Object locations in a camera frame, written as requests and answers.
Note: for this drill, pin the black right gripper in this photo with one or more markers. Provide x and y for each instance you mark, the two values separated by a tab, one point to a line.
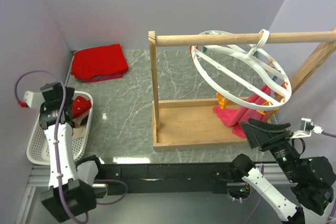
262	134

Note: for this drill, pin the cream brown striped sock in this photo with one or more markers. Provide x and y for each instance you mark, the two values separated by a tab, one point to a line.
80	126

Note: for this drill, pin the red sock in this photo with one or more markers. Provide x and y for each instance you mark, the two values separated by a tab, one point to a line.
80	106

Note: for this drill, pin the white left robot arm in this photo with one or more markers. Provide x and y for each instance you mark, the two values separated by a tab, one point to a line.
70	194

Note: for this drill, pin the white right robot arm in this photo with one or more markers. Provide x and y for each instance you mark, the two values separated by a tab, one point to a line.
313	176

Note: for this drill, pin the white round clip hanger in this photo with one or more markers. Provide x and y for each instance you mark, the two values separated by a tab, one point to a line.
237	72

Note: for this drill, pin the orange clip right rim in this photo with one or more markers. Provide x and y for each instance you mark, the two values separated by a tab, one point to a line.
264	107

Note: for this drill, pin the pink hanging cloth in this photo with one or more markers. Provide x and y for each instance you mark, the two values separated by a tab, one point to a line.
233	117

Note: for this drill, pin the orange clip back right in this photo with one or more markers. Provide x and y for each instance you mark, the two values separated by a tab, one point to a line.
284	85

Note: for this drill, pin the wooden clothes rack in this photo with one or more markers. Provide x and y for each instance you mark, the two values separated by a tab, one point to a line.
189	123

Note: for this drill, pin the folded red cloth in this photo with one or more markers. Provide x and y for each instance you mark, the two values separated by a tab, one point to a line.
99	63

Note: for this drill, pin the white perforated plastic basket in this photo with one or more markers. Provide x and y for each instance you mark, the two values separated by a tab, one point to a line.
38	150

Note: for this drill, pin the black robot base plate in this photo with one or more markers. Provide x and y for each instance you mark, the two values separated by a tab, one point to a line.
178	178

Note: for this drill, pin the aluminium frame rail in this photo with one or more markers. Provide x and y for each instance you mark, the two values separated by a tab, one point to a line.
31	209

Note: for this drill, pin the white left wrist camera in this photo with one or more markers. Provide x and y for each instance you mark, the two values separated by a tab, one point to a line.
32	100

